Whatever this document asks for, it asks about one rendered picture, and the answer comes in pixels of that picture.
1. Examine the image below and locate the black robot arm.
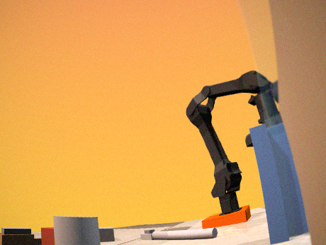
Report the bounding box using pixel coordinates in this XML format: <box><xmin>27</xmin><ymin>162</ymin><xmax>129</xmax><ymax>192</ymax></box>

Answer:
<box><xmin>186</xmin><ymin>70</ymin><xmax>263</xmax><ymax>216</ymax></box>

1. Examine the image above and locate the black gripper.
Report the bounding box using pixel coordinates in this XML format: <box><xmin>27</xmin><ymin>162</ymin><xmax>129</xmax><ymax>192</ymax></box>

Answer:
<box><xmin>245</xmin><ymin>111</ymin><xmax>265</xmax><ymax>147</ymax></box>

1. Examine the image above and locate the grey cylinder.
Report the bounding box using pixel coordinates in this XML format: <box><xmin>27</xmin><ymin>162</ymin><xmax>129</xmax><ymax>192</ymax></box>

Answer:
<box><xmin>53</xmin><ymin>216</ymin><xmax>101</xmax><ymax>245</ymax></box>

